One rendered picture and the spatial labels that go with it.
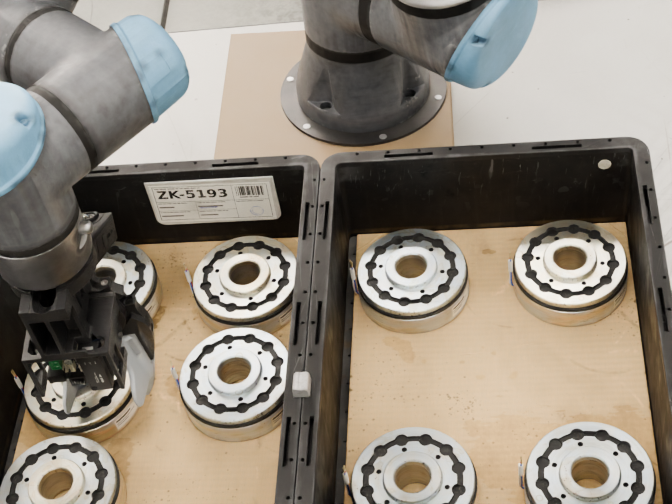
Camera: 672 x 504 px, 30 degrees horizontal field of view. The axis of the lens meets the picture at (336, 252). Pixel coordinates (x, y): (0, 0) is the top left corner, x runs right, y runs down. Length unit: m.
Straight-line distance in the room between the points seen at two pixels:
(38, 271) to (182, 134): 0.65
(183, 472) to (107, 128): 0.34
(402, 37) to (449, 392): 0.36
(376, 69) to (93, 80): 0.50
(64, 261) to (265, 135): 0.50
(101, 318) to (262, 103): 0.49
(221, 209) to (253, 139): 0.19
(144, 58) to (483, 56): 0.39
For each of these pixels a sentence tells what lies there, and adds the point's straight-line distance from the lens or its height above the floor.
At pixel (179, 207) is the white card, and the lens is 1.23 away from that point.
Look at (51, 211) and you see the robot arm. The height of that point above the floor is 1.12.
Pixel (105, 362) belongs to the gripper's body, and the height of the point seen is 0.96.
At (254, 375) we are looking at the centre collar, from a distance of 1.11.
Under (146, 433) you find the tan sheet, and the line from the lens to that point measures 1.14.
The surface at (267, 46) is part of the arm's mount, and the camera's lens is 1.53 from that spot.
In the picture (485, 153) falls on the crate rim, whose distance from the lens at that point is 1.16.
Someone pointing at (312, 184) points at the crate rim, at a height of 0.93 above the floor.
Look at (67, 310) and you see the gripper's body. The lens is 0.97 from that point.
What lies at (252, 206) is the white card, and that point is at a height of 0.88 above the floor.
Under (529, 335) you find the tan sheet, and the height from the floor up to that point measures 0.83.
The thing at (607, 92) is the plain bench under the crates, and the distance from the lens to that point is 1.56.
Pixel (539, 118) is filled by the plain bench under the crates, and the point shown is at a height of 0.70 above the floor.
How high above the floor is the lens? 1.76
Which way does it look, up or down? 49 degrees down
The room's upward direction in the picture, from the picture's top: 11 degrees counter-clockwise
